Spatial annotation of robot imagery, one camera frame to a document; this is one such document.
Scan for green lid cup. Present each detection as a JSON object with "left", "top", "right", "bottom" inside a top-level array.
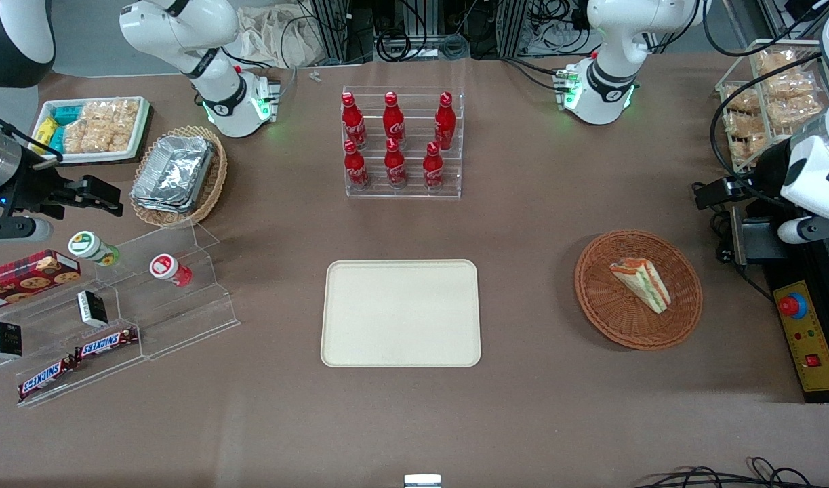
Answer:
[{"left": 68, "top": 230, "right": 121, "bottom": 266}]

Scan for black floor cables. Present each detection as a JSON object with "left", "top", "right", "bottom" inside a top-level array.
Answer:
[{"left": 634, "top": 457, "right": 829, "bottom": 488}]

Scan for white snack tray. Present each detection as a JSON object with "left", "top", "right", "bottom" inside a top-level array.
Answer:
[{"left": 31, "top": 96, "right": 153, "bottom": 165}]

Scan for black box with silver edge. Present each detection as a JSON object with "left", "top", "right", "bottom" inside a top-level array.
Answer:
[{"left": 729, "top": 203, "right": 792, "bottom": 266}]

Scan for clear acrylic stepped shelf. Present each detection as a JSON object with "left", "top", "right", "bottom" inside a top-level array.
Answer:
[{"left": 0, "top": 218, "right": 241, "bottom": 409}]

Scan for red cola bottle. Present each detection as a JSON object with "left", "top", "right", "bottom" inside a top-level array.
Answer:
[
  {"left": 342, "top": 92, "right": 368, "bottom": 150},
  {"left": 343, "top": 140, "right": 370, "bottom": 190},
  {"left": 383, "top": 92, "right": 406, "bottom": 146},
  {"left": 423, "top": 141, "right": 445, "bottom": 192},
  {"left": 434, "top": 92, "right": 457, "bottom": 151},
  {"left": 384, "top": 138, "right": 407, "bottom": 189}
]

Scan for round brown wicker basket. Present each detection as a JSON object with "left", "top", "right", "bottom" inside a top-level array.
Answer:
[{"left": 574, "top": 230, "right": 704, "bottom": 351}]

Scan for snickers bar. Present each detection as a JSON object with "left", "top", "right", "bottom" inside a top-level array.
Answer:
[
  {"left": 18, "top": 357, "right": 80, "bottom": 402},
  {"left": 73, "top": 327, "right": 139, "bottom": 361}
]

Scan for crumpled white plastic bag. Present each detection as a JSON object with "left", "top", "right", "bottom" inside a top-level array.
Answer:
[{"left": 235, "top": 3, "right": 321, "bottom": 68}]

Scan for aluminium frame post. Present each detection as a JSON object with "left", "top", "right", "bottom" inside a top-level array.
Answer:
[
  {"left": 310, "top": 0, "right": 351, "bottom": 66},
  {"left": 498, "top": 0, "right": 529, "bottom": 59}
]

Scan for rice cracker bag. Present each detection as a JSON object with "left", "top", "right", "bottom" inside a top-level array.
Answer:
[
  {"left": 106, "top": 121, "right": 139, "bottom": 154},
  {"left": 63, "top": 119, "right": 110, "bottom": 155},
  {"left": 82, "top": 100, "right": 141, "bottom": 129}
]

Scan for yellow emergency stop control box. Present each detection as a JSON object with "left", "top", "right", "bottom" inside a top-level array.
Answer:
[{"left": 763, "top": 252, "right": 829, "bottom": 405}]

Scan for red lid cup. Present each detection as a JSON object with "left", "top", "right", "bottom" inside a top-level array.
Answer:
[{"left": 149, "top": 253, "right": 193, "bottom": 287}]

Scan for yellow snack packet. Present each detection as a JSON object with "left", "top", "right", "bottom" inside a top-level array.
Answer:
[{"left": 33, "top": 117, "right": 59, "bottom": 154}]

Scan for stacked aluminium foil containers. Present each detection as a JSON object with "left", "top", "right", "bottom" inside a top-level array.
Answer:
[{"left": 129, "top": 134, "right": 216, "bottom": 215}]

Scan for clear bag of crackers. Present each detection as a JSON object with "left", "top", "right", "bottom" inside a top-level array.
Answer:
[
  {"left": 767, "top": 72, "right": 819, "bottom": 100},
  {"left": 723, "top": 88, "right": 761, "bottom": 113},
  {"left": 767, "top": 95, "right": 826, "bottom": 128},
  {"left": 726, "top": 112, "right": 767, "bottom": 138},
  {"left": 733, "top": 132, "right": 771, "bottom": 165},
  {"left": 756, "top": 49, "right": 803, "bottom": 77}
]

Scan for oval light wicker basket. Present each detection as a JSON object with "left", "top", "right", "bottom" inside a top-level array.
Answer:
[{"left": 129, "top": 125, "right": 229, "bottom": 228}]

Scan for white wire rack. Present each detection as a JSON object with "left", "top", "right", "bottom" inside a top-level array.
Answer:
[{"left": 716, "top": 39, "right": 829, "bottom": 174}]

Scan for small black box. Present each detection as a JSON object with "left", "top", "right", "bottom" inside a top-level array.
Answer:
[
  {"left": 77, "top": 290, "right": 109, "bottom": 328},
  {"left": 0, "top": 322, "right": 23, "bottom": 359}
]

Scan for clear acrylic bottle rack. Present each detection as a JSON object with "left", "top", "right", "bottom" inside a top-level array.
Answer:
[{"left": 341, "top": 85, "right": 465, "bottom": 199}]

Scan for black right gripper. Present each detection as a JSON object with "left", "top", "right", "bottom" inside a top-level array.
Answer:
[{"left": 0, "top": 163, "right": 124, "bottom": 222}]

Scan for triangle sandwich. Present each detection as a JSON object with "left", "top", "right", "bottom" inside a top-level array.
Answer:
[{"left": 609, "top": 257, "right": 672, "bottom": 314}]

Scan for red cookie box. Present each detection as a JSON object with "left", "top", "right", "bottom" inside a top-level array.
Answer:
[{"left": 0, "top": 250, "right": 81, "bottom": 314}]

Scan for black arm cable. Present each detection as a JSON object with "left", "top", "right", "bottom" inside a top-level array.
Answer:
[{"left": 709, "top": 53, "right": 825, "bottom": 207}]

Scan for coiled black cable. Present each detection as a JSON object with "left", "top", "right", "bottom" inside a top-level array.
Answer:
[{"left": 376, "top": 28, "right": 430, "bottom": 63}]

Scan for cream rectangular tray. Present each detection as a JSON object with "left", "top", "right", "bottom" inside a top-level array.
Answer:
[{"left": 320, "top": 259, "right": 482, "bottom": 369}]

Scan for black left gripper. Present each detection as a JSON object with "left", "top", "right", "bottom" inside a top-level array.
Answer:
[{"left": 693, "top": 139, "right": 805, "bottom": 210}]

